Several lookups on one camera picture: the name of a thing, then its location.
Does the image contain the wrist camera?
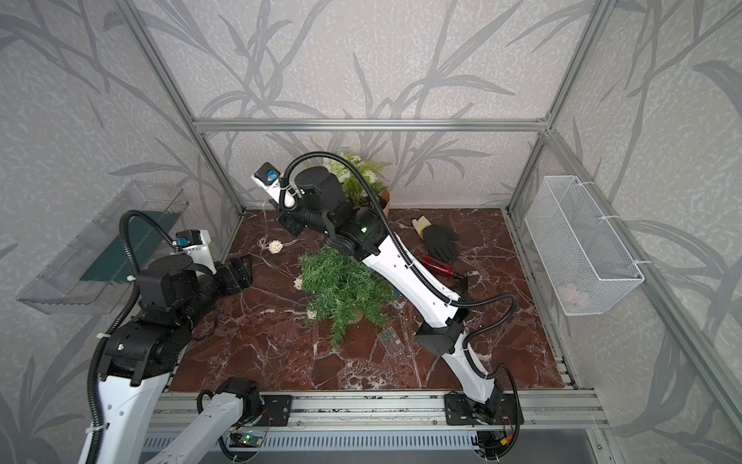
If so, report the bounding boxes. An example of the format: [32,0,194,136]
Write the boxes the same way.
[252,162,297,210]
[174,229,216,275]

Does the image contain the clear plastic wall tray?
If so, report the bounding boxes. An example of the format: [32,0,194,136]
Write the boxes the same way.
[17,181,189,315]

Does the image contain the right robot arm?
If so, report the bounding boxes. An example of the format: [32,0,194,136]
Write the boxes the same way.
[254,151,505,425]

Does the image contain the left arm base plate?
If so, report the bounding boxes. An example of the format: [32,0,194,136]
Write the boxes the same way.
[254,394,293,427]

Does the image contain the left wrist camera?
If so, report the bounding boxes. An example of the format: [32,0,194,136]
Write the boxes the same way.
[174,229,216,275]

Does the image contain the black and yellow glove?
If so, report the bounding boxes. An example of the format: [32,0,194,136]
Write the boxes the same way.
[412,216,459,264]

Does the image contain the white wire mesh basket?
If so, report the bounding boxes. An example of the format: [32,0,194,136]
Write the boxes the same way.
[525,175,645,316]

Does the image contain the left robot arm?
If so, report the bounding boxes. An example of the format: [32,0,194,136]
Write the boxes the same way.
[79,210,252,463]

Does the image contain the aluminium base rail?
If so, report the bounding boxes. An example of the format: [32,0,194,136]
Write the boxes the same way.
[144,387,610,433]

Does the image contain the small green christmas tree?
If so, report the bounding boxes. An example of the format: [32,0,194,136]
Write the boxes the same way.
[299,247,395,347]

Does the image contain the red handled tool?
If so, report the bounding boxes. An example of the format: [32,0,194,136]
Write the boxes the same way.
[420,255,468,280]

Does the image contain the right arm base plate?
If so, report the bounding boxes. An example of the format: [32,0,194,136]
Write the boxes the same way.
[444,388,524,426]

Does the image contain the potted white flower plant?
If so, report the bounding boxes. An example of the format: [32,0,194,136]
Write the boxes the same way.
[323,152,392,211]

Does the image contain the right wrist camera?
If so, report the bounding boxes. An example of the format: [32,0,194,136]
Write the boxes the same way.
[252,162,297,210]

